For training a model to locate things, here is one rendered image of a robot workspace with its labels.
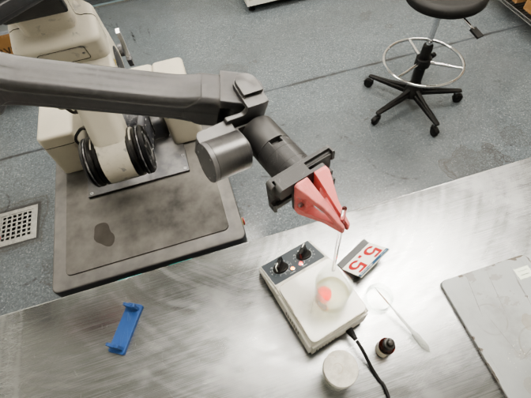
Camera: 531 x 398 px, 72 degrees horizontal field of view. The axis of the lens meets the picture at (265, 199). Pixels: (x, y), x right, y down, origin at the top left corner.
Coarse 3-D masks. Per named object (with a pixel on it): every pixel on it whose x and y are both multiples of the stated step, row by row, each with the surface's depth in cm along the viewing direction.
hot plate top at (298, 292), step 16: (304, 272) 70; (288, 288) 68; (304, 288) 68; (288, 304) 67; (304, 304) 67; (352, 304) 66; (304, 320) 65; (320, 320) 65; (336, 320) 65; (320, 336) 63
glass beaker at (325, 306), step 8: (328, 264) 62; (336, 264) 62; (320, 272) 62; (328, 272) 64; (336, 272) 64; (344, 272) 62; (344, 280) 64; (352, 280) 60; (352, 288) 59; (320, 296) 60; (320, 304) 63; (328, 304) 60; (336, 304) 60; (344, 304) 61; (328, 312) 64; (336, 312) 64
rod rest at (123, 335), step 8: (128, 304) 75; (136, 304) 77; (128, 312) 76; (136, 312) 76; (128, 320) 75; (136, 320) 75; (120, 328) 74; (128, 328) 74; (120, 336) 73; (128, 336) 73; (112, 344) 71; (120, 344) 72; (128, 344) 73; (112, 352) 72; (120, 352) 72
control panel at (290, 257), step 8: (296, 248) 79; (312, 248) 77; (280, 256) 78; (288, 256) 77; (312, 256) 75; (320, 256) 74; (272, 264) 77; (288, 264) 75; (296, 264) 74; (304, 264) 74; (272, 272) 74; (288, 272) 73; (296, 272) 72; (272, 280) 72; (280, 280) 72
